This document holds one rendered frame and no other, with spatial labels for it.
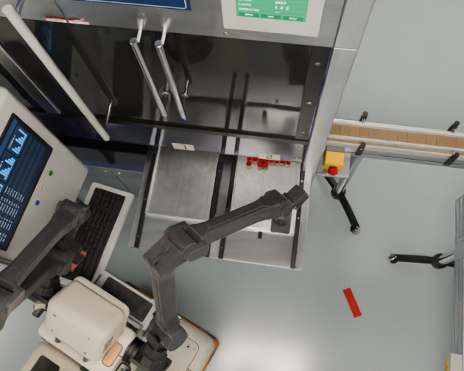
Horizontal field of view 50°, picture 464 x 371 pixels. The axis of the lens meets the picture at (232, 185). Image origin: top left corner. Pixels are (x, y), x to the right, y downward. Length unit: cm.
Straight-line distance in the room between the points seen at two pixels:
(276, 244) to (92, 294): 77
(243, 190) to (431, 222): 137
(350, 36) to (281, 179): 98
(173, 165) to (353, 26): 116
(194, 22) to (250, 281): 190
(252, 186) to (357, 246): 106
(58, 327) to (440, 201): 225
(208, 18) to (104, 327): 90
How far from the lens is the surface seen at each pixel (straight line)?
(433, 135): 217
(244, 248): 198
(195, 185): 205
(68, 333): 159
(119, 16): 126
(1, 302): 137
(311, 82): 138
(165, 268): 128
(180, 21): 122
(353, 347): 287
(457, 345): 250
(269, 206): 148
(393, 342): 292
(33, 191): 190
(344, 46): 122
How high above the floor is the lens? 283
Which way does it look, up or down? 73 degrees down
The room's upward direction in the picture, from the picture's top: 10 degrees counter-clockwise
